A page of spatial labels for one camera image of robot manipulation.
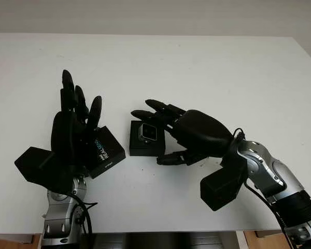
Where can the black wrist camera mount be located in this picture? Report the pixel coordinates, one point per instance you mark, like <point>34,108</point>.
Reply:
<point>36,166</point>
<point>220,186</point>

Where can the black RealSense box lid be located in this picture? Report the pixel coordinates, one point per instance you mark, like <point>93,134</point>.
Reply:
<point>111,145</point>

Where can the small silver depth camera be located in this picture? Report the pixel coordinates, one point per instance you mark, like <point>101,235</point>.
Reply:
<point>148,132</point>

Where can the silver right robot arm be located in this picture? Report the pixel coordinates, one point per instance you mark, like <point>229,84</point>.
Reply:
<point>274,168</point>

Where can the black camera box base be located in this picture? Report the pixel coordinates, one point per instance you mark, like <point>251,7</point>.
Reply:
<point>145,150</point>

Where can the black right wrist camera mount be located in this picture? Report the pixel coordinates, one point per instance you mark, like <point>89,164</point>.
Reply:
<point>220,186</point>

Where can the dark robot torso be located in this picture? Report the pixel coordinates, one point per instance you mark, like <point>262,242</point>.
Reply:
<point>158,241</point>

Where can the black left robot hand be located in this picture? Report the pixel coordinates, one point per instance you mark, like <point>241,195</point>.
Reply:
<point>67,135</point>

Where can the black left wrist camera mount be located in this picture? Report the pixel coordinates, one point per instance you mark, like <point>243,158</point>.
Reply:
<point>36,166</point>

